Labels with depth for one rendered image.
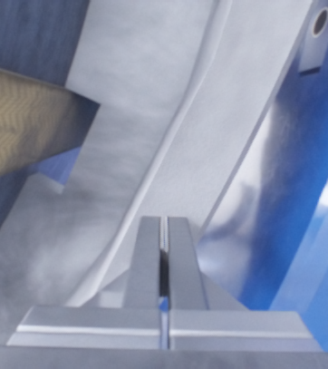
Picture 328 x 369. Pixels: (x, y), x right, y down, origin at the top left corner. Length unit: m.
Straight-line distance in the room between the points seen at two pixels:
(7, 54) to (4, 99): 0.03
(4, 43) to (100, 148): 0.15
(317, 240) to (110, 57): 0.27
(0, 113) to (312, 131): 0.24
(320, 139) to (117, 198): 0.23
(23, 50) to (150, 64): 0.14
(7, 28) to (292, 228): 0.25
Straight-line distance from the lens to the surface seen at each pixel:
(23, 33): 0.24
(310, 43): 0.30
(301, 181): 0.24
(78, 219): 0.36
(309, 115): 0.26
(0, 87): 0.22
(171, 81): 0.32
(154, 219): 0.15
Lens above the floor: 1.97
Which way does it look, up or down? 15 degrees down
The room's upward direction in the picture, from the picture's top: 2 degrees clockwise
